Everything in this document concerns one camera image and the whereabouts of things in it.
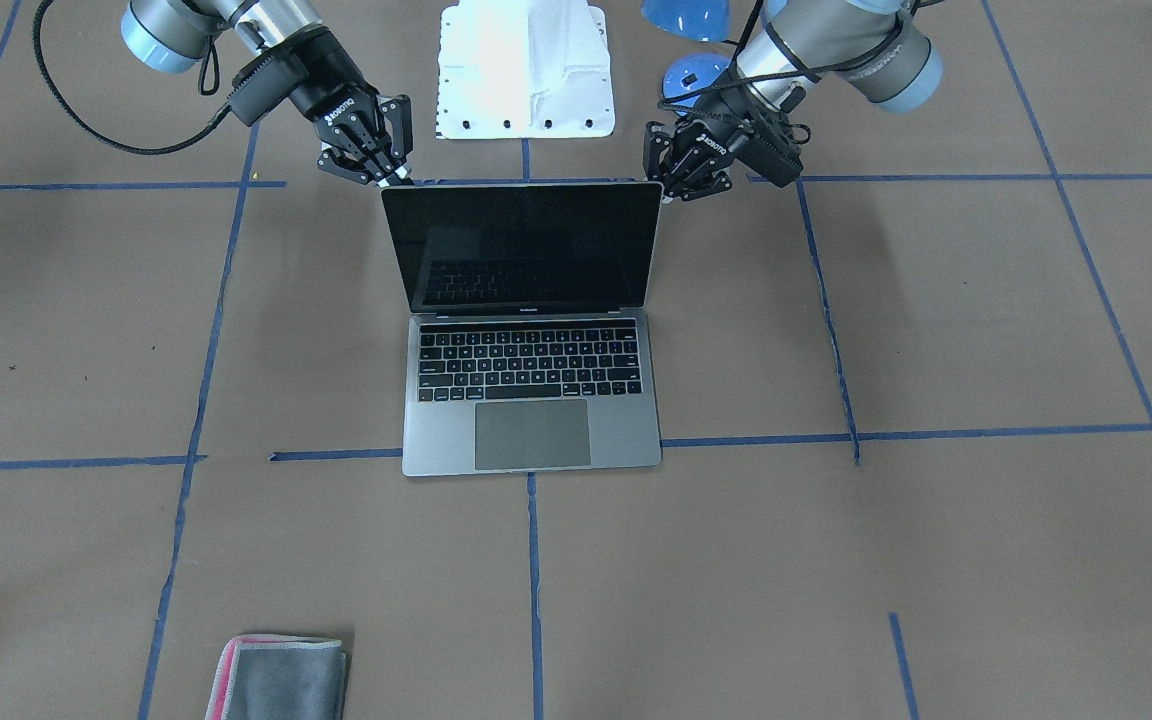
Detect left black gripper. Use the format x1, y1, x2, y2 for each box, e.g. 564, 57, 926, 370
643, 88, 803, 202

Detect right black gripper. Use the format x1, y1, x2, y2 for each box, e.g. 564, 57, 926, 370
228, 28, 414, 187

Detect grey laptop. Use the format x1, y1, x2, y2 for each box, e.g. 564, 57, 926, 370
380, 179, 664, 478

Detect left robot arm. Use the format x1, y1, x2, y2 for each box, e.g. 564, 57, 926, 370
643, 1, 945, 200

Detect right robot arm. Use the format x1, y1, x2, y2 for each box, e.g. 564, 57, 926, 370
120, 1, 414, 187

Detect blue desk lamp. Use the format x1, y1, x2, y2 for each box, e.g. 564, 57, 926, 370
641, 1, 736, 108

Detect grey pink folded cloth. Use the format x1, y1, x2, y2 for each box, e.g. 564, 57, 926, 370
204, 632, 348, 719

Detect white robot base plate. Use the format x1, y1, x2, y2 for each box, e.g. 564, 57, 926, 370
435, 1, 616, 141

